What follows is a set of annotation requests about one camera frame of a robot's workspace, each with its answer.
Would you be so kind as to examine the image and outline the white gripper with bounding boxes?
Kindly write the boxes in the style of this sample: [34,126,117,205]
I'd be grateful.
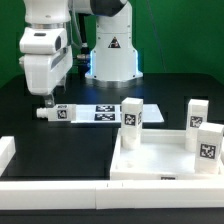
[20,27,72,108]

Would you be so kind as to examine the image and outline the white square table top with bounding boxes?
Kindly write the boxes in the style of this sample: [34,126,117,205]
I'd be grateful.
[110,129,224,180]

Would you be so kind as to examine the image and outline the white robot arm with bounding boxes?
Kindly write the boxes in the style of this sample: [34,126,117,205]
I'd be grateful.
[20,0,142,107]

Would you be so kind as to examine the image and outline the white paper with tags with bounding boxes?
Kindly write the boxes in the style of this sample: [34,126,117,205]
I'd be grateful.
[72,104,164,124]

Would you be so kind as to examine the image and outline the white left obstacle block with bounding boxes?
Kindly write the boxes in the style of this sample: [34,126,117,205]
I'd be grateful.
[0,136,16,176]

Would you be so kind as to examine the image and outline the white front obstacle bar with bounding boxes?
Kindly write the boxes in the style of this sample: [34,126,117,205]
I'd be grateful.
[0,180,224,210]

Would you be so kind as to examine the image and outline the black camera pole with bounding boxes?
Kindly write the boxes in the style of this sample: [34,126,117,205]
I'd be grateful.
[77,14,90,79]

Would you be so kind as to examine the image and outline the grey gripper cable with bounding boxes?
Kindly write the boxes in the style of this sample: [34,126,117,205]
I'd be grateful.
[68,0,84,51]

